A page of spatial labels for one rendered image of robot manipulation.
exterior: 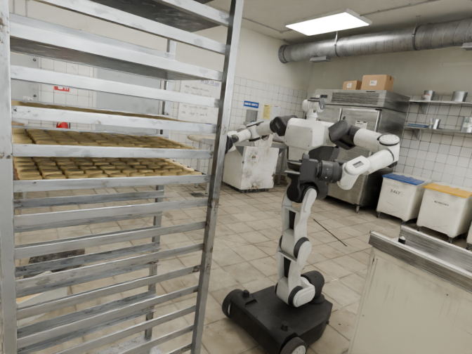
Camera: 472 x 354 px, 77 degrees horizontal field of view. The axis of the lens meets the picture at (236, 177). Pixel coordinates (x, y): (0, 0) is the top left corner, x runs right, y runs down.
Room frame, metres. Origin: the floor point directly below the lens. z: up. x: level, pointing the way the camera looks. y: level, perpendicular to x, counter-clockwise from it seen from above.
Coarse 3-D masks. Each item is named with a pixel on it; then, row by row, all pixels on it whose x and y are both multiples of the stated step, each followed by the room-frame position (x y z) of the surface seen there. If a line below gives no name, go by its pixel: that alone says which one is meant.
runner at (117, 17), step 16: (32, 0) 0.74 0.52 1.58; (48, 0) 0.74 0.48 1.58; (64, 0) 0.76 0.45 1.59; (80, 0) 0.78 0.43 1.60; (96, 16) 0.81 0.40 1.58; (112, 16) 0.83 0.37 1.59; (128, 16) 0.85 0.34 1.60; (160, 32) 0.91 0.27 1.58; (176, 32) 0.95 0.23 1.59; (208, 48) 1.02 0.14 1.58; (224, 48) 1.06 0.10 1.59
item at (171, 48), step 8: (168, 40) 1.40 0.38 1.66; (168, 48) 1.39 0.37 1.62; (168, 88) 1.39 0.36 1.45; (168, 104) 1.40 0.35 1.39; (168, 112) 1.40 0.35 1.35; (160, 200) 1.40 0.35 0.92; (160, 216) 1.40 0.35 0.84; (160, 224) 1.40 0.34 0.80; (152, 240) 1.40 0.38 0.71; (152, 272) 1.39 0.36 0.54; (152, 288) 1.39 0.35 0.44
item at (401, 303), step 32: (384, 256) 1.33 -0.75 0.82; (384, 288) 1.29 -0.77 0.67; (416, 288) 1.19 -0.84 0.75; (448, 288) 1.10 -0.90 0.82; (384, 320) 1.26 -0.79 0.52; (416, 320) 1.16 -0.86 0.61; (448, 320) 1.07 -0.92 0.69; (352, 352) 1.36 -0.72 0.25; (384, 352) 1.23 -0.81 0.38; (416, 352) 1.13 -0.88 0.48; (448, 352) 1.05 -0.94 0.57
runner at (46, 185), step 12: (24, 180) 0.71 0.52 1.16; (36, 180) 0.72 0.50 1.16; (48, 180) 0.74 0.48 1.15; (60, 180) 0.76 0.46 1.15; (72, 180) 0.77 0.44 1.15; (84, 180) 0.79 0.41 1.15; (96, 180) 0.81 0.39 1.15; (108, 180) 0.83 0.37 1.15; (120, 180) 0.86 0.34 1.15; (132, 180) 0.88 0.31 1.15; (144, 180) 0.90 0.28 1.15; (156, 180) 0.93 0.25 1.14; (168, 180) 0.96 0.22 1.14; (180, 180) 0.98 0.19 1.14; (192, 180) 1.02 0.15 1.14; (204, 180) 1.05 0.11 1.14
